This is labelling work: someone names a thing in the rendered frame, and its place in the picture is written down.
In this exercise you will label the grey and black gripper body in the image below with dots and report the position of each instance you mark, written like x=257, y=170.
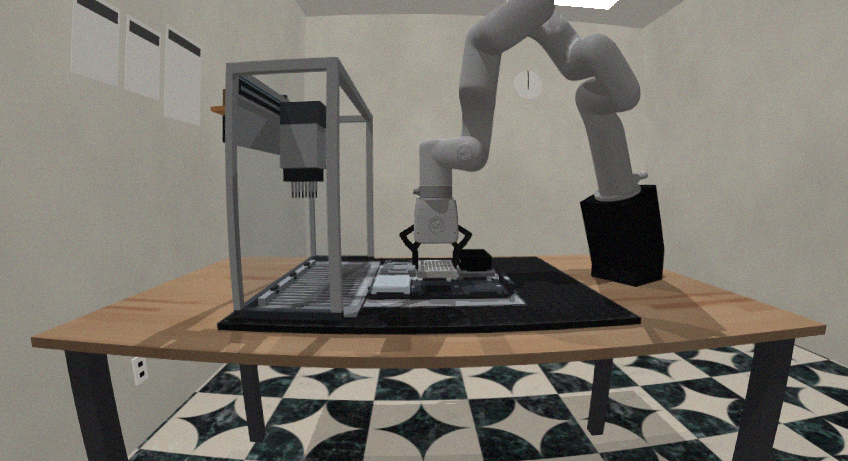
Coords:
x=436, y=222

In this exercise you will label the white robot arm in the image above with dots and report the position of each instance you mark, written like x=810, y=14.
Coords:
x=577, y=58

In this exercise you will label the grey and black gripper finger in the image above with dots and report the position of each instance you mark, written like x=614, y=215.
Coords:
x=412, y=247
x=460, y=246

